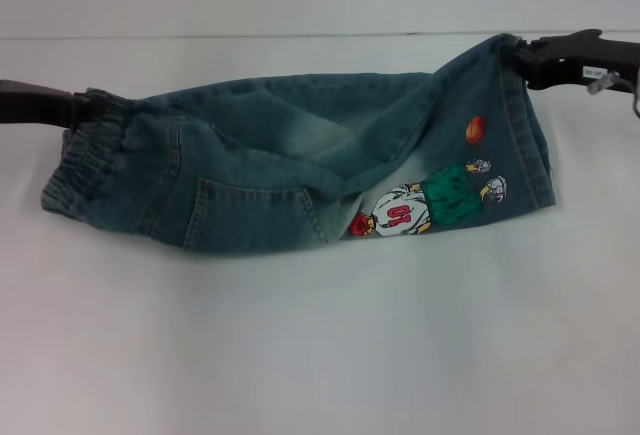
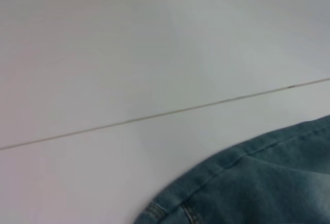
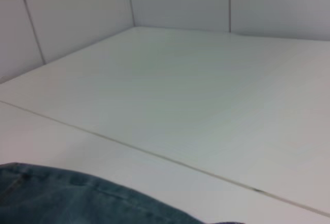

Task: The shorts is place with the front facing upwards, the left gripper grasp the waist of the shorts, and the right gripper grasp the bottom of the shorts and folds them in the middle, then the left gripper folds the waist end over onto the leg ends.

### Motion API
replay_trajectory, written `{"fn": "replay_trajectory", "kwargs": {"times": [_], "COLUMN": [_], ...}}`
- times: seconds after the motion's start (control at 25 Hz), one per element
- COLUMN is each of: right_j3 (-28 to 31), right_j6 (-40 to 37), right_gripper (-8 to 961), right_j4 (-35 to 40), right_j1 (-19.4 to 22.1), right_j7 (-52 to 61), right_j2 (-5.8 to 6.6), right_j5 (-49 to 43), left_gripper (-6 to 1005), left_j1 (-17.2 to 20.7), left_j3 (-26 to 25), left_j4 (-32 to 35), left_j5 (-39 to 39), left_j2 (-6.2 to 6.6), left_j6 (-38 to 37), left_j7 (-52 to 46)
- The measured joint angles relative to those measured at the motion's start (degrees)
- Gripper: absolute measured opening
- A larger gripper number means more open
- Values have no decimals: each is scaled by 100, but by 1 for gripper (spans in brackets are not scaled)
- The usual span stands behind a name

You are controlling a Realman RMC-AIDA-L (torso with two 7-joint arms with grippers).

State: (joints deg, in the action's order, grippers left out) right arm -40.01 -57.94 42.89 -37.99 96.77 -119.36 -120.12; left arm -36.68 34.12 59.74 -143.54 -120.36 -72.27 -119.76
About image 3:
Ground blue denim shorts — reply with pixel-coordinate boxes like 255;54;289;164
0;162;207;224

